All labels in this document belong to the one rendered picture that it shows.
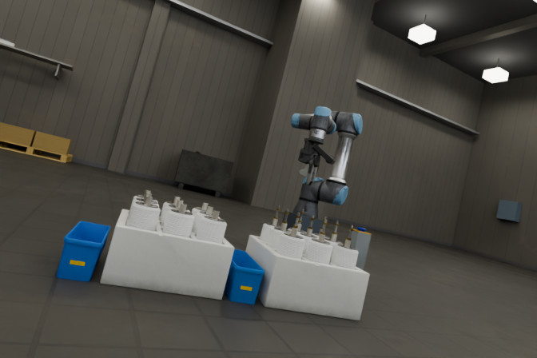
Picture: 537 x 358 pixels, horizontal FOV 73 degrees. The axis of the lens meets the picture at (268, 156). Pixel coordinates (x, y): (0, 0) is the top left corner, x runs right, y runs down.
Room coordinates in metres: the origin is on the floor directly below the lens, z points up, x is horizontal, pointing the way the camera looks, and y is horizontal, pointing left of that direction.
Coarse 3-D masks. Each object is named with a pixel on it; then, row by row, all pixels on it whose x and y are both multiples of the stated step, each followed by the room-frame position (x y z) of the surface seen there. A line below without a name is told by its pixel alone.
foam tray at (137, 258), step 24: (120, 216) 1.33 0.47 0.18; (120, 240) 1.15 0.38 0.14; (144, 240) 1.18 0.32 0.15; (168, 240) 1.20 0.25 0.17; (192, 240) 1.22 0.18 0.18; (120, 264) 1.16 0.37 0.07; (144, 264) 1.18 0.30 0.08; (168, 264) 1.20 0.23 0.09; (192, 264) 1.23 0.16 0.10; (216, 264) 1.25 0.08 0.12; (144, 288) 1.19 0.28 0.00; (168, 288) 1.21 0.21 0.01; (192, 288) 1.23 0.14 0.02; (216, 288) 1.26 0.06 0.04
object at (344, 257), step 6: (336, 246) 1.46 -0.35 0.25; (336, 252) 1.45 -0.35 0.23; (342, 252) 1.43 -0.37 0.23; (348, 252) 1.42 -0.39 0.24; (354, 252) 1.43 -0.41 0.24; (336, 258) 1.44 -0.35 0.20; (342, 258) 1.43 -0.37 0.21; (348, 258) 1.42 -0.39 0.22; (354, 258) 1.43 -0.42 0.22; (336, 264) 1.44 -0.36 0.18; (342, 264) 1.42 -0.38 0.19; (348, 264) 1.42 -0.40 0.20; (354, 264) 1.44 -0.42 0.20
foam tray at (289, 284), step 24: (264, 264) 1.41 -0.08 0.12; (288, 264) 1.32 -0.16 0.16; (312, 264) 1.35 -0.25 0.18; (264, 288) 1.35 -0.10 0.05; (288, 288) 1.33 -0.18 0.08; (312, 288) 1.35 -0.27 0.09; (336, 288) 1.38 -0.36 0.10; (360, 288) 1.41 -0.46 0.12; (312, 312) 1.36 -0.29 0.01; (336, 312) 1.39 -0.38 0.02; (360, 312) 1.42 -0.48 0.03
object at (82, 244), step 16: (80, 224) 1.35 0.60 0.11; (96, 224) 1.40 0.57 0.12; (64, 240) 1.11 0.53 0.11; (80, 240) 1.12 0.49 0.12; (96, 240) 1.40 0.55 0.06; (64, 256) 1.11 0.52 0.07; (80, 256) 1.12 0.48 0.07; (96, 256) 1.14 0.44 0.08; (64, 272) 1.12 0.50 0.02; (80, 272) 1.13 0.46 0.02
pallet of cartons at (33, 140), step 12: (0, 132) 5.84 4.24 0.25; (12, 132) 5.89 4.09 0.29; (24, 132) 5.94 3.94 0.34; (36, 132) 5.99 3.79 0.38; (0, 144) 6.11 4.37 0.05; (24, 144) 5.96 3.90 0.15; (36, 144) 6.01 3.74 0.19; (48, 144) 6.08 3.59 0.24; (60, 144) 6.14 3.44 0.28; (36, 156) 6.03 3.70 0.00; (48, 156) 6.64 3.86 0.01; (72, 156) 6.81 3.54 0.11
